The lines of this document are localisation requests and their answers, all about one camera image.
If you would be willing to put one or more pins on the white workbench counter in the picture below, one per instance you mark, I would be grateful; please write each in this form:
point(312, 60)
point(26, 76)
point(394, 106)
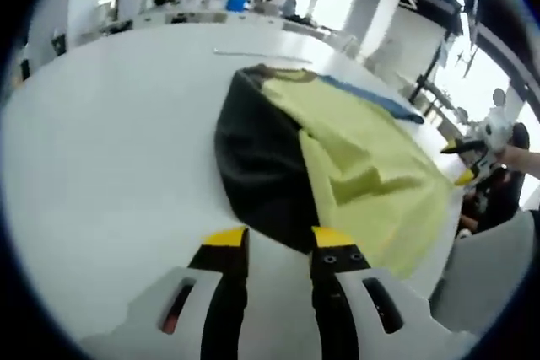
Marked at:
point(194, 18)

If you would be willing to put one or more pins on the yellow blue black garment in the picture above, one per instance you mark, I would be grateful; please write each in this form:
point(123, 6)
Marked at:
point(358, 157)

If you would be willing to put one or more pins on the blue plastic crate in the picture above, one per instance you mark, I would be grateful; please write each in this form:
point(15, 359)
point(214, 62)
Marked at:
point(237, 3)

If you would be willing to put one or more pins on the white template strip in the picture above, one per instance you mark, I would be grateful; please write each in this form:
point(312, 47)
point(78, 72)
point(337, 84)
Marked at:
point(236, 53)

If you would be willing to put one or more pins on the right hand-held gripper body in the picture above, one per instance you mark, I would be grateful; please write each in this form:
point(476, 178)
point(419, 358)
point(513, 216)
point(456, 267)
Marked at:
point(495, 132)

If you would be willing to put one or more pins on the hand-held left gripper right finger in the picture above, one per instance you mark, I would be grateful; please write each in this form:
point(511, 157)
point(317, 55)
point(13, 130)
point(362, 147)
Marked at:
point(337, 263)

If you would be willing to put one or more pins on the black bin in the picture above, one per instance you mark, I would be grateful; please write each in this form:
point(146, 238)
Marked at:
point(59, 44)

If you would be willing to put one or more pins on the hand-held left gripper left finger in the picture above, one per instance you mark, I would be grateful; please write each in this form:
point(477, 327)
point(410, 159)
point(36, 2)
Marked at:
point(223, 263)

